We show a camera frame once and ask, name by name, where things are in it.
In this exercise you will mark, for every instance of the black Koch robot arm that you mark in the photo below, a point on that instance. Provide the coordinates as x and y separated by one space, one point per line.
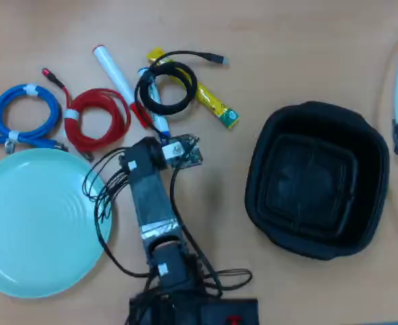
151 199

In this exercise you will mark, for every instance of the white marker blue cap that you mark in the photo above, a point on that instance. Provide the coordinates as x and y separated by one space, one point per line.
161 123

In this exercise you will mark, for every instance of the red base switch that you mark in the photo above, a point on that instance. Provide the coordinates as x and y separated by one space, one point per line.
233 320

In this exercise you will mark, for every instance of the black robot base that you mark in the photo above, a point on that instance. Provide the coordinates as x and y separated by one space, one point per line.
219 311

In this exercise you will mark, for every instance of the green circuit board camera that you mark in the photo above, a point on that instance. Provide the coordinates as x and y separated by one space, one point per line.
185 152

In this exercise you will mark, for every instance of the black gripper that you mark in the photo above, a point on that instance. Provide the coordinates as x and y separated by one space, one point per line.
154 152

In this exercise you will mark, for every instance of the black square bowl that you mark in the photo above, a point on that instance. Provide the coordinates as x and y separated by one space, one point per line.
317 189

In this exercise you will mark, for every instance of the yellow stick sachet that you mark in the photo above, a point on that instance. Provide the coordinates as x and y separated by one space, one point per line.
216 105

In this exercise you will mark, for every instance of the white marker red cap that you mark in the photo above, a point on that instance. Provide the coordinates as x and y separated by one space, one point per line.
112 67

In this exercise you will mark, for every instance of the light green round bowl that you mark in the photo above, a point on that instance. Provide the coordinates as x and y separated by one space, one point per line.
33 223

